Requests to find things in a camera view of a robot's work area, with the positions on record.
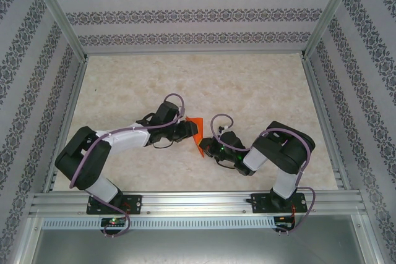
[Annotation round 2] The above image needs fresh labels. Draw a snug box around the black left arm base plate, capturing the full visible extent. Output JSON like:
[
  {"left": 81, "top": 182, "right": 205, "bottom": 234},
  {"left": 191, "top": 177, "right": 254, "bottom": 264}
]
[{"left": 86, "top": 194, "right": 143, "bottom": 215}]

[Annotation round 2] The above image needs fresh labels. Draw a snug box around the aluminium mounting rail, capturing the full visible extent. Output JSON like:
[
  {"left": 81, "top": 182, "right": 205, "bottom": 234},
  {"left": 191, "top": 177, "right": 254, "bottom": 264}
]
[{"left": 29, "top": 192, "right": 368, "bottom": 215}]

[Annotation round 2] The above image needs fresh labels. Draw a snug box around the aluminium table side rail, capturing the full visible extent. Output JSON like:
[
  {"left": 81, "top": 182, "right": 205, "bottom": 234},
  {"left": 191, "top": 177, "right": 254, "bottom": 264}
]
[
  {"left": 41, "top": 55, "right": 90, "bottom": 193},
  {"left": 300, "top": 55, "right": 353, "bottom": 191}
]

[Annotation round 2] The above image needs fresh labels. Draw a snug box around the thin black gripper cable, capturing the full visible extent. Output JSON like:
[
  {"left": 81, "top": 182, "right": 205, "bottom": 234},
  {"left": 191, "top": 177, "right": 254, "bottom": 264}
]
[
  {"left": 215, "top": 158, "right": 239, "bottom": 171},
  {"left": 151, "top": 139, "right": 176, "bottom": 149}
]

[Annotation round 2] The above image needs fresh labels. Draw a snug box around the thin black left gripper cable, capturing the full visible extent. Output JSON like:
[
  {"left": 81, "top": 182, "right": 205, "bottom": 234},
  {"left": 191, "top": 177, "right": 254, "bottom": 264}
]
[{"left": 151, "top": 139, "right": 176, "bottom": 149}]

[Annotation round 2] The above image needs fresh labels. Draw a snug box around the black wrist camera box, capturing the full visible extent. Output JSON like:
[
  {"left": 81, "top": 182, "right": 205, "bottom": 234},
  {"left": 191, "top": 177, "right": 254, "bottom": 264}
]
[
  {"left": 221, "top": 131, "right": 245, "bottom": 153},
  {"left": 154, "top": 100, "right": 180, "bottom": 124}
]

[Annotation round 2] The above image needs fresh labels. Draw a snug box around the thin black right gripper cable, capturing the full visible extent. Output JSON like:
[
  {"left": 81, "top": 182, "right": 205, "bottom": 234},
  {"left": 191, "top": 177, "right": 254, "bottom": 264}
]
[{"left": 215, "top": 158, "right": 239, "bottom": 171}]

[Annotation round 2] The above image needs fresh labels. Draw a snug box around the aluminium frame post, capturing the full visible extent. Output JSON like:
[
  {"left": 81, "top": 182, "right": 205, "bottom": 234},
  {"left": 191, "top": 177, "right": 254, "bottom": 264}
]
[
  {"left": 28, "top": 0, "right": 88, "bottom": 61},
  {"left": 300, "top": 0, "right": 363, "bottom": 60}
]

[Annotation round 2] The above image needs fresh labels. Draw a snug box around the slotted grey cable duct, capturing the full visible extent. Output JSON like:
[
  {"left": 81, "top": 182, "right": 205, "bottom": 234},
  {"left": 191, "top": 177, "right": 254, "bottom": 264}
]
[{"left": 41, "top": 216, "right": 276, "bottom": 230}]

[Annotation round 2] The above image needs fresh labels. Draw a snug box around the grey metal panel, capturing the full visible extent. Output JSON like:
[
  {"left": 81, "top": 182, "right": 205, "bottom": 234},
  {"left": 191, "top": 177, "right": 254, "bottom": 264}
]
[{"left": 30, "top": 229, "right": 371, "bottom": 264}]

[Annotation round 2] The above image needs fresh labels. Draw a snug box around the orange cloth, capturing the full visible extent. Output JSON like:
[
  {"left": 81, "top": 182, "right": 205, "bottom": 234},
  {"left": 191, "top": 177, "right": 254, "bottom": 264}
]
[{"left": 184, "top": 116, "right": 205, "bottom": 157}]

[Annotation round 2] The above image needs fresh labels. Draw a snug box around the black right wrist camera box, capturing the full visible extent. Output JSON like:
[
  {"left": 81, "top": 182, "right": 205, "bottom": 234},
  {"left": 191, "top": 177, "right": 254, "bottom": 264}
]
[{"left": 221, "top": 131, "right": 245, "bottom": 153}]

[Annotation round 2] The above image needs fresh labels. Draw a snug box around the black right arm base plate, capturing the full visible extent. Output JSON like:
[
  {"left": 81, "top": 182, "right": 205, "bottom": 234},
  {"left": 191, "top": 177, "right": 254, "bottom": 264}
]
[{"left": 251, "top": 192, "right": 308, "bottom": 215}]

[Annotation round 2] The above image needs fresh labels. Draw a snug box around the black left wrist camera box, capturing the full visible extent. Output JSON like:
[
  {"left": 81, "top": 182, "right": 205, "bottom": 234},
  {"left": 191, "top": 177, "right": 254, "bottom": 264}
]
[{"left": 154, "top": 100, "right": 180, "bottom": 124}]

